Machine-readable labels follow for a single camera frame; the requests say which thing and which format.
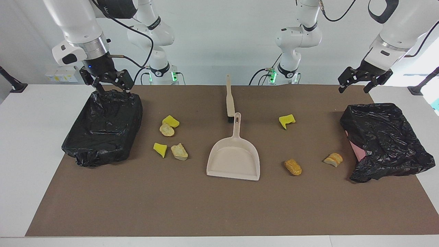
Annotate brown fried bread roll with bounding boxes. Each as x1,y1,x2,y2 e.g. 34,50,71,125
284,159,302,176

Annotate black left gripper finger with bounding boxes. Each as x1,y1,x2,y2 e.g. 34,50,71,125
338,67,360,94
364,76,386,94

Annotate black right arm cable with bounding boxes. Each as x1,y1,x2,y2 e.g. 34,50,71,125
91,0,155,71

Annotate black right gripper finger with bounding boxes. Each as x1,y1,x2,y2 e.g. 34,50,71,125
110,70,134,92
80,67,105,96

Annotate black base cable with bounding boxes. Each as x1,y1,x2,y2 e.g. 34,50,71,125
249,53,283,85
133,67,151,85

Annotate pale bread piece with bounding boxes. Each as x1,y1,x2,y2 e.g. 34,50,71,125
159,122,175,137

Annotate black left base cable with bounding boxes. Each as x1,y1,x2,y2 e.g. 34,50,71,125
249,53,283,85

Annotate black stand foot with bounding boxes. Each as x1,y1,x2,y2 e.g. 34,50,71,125
0,65,28,94
407,67,439,96

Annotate black bag lined pink bin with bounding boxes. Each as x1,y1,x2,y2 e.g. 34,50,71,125
340,103,436,183

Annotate small yellow sponge piece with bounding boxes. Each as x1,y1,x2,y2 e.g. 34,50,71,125
153,142,168,159

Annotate beige brush with black bristles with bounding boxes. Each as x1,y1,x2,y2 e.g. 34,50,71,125
225,75,236,123

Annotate notched yellow sponge piece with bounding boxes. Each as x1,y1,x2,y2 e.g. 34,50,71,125
278,114,296,130

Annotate white wall boxes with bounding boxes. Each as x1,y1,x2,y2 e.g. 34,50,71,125
45,65,79,83

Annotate beige plastic dustpan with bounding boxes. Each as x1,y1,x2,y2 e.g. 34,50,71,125
206,112,261,181

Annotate blocky pale bread chunk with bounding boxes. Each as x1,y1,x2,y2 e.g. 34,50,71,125
170,143,189,161

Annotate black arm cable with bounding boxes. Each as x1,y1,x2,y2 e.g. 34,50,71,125
91,0,155,71
317,0,439,59

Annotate brown table mat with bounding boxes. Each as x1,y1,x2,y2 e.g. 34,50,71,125
25,85,439,237

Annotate sliced golden bread piece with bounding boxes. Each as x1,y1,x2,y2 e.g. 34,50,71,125
323,153,343,168

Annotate black right base cable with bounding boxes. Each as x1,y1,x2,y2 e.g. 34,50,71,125
133,67,151,85

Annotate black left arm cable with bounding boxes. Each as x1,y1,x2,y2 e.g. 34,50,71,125
317,0,439,59

